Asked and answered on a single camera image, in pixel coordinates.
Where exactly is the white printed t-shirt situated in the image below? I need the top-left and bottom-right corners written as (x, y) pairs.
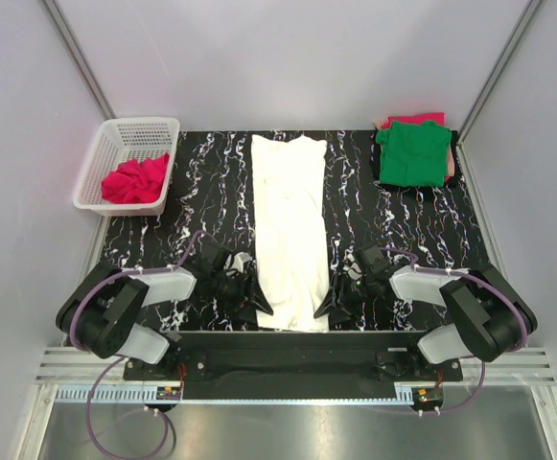
top-left (251, 135), bottom-right (329, 333)

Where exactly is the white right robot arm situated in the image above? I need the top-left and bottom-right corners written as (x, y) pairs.
top-left (313, 244), bottom-right (538, 364)

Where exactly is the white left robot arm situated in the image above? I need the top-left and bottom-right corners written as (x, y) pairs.
top-left (56, 241), bottom-right (273, 365)

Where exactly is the left controller board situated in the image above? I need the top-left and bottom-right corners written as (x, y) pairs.
top-left (156, 386), bottom-right (181, 401)

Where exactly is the controller board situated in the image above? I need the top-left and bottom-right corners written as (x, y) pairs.
top-left (156, 386), bottom-right (181, 401)
top-left (413, 387), bottom-right (444, 405)

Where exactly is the folded green t-shirt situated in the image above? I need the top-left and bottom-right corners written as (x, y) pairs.
top-left (375, 121), bottom-right (453, 187)

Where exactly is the right controller board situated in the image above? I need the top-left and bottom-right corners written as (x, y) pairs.
top-left (413, 387), bottom-right (444, 405)

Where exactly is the folded peach t-shirt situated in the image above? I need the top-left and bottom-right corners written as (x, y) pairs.
top-left (445, 144), bottom-right (456, 182)

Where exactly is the crumpled pink t-shirt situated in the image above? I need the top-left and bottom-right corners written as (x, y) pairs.
top-left (101, 153), bottom-right (170, 204)

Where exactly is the white plastic basket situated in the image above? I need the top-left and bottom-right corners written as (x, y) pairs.
top-left (73, 117), bottom-right (180, 217)

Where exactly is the folded red t-shirt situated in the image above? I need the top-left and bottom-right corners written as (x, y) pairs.
top-left (377, 112), bottom-right (445, 130)

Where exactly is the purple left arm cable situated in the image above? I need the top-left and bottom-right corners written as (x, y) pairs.
top-left (69, 230), bottom-right (212, 456)

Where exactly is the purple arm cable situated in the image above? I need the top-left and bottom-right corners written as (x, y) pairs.
top-left (368, 247), bottom-right (531, 416)
top-left (69, 230), bottom-right (212, 456)

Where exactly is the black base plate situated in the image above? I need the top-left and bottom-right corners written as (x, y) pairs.
top-left (124, 332), bottom-right (463, 403)

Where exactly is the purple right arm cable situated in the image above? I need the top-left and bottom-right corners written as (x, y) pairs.
top-left (368, 247), bottom-right (531, 416)

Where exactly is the aluminium rail frame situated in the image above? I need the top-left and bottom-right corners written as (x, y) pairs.
top-left (21, 332), bottom-right (557, 459)

